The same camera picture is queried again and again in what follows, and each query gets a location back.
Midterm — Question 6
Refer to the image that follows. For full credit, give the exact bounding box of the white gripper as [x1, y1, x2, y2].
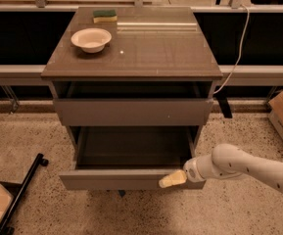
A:
[159, 156, 209, 188]

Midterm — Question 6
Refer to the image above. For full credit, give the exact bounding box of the grey drawer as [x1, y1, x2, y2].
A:
[54, 81, 212, 126]
[60, 126, 201, 191]

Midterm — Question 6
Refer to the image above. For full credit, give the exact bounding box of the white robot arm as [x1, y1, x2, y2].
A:
[159, 144, 283, 194]

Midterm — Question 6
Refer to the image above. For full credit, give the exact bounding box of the grey drawer cabinet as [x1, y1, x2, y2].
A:
[40, 6, 223, 181]

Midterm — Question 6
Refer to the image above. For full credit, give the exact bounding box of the grey top drawer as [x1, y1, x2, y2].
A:
[54, 81, 212, 126]

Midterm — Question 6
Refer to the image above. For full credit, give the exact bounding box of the blue floor tape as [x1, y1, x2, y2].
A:
[118, 190, 126, 198]

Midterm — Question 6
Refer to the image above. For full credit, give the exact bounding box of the white bowl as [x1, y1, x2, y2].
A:
[71, 28, 112, 54]

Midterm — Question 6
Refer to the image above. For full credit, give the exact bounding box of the green yellow sponge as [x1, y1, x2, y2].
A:
[93, 10, 118, 24]

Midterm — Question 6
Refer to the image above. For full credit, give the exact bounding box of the black stand leg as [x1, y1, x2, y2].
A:
[0, 153, 49, 235]

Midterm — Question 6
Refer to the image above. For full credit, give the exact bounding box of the black bracket right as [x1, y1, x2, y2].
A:
[214, 88, 232, 118]

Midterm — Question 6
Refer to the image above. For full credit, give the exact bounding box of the white cable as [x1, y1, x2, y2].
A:
[212, 4, 251, 95]

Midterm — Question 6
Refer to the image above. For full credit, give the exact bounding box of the metal rail barrier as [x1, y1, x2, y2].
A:
[0, 65, 283, 86]

